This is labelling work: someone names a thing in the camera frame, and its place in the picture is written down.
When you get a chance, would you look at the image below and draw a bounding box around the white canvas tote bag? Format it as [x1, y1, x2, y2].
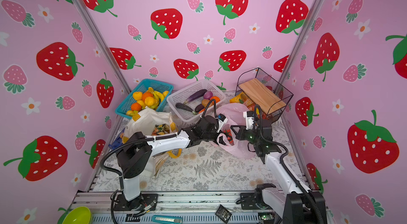
[122, 108, 178, 177]

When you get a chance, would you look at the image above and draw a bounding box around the black electronic module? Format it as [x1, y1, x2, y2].
[215, 205, 232, 224]

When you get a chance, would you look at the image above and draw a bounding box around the brown potato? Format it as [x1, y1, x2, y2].
[201, 99, 209, 107]

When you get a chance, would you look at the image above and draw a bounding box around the long purple eggplant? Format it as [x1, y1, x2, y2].
[185, 89, 207, 103]

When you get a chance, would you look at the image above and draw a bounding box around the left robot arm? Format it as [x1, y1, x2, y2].
[100, 114, 228, 202]

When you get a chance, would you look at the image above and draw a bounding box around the blue tape dispenser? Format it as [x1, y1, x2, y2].
[108, 136, 123, 150]

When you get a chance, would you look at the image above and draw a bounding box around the white plastic basket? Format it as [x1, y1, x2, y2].
[166, 79, 227, 123]

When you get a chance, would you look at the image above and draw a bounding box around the teal utility knife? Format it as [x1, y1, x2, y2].
[151, 215, 183, 224]

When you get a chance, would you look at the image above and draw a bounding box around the yellow pear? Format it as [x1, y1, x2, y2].
[144, 96, 158, 107]

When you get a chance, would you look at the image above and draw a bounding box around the small purple onion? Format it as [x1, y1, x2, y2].
[203, 91, 213, 99]

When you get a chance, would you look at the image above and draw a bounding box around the black yellow snack bag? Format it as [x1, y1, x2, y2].
[152, 124, 171, 136]

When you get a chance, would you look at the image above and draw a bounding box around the teal plastic basket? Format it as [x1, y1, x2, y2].
[116, 79, 173, 119]

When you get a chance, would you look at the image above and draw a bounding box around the green plastic bowl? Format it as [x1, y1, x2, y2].
[62, 206, 92, 224]

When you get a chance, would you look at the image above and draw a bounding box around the orange pumpkin toy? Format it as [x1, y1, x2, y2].
[210, 96, 220, 103]

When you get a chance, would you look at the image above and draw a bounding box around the small tangerine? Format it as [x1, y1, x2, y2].
[130, 103, 143, 112]

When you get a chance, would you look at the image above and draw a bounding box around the red tomato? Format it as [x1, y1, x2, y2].
[223, 129, 234, 146]

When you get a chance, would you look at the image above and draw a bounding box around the dark cucumber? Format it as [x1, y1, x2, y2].
[176, 103, 195, 113]

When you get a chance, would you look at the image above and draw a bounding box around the orange fruit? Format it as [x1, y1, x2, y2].
[142, 91, 154, 101]

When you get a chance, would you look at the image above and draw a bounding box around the pink plastic grocery bag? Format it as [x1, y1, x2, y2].
[211, 103, 256, 159]

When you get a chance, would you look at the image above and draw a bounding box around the yellow banana bunch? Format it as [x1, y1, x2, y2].
[147, 87, 169, 110]

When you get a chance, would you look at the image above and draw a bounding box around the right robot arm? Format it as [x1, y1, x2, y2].
[231, 111, 328, 224]

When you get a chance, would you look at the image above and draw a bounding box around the black wire mesh shelf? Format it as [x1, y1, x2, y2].
[235, 68, 294, 122]

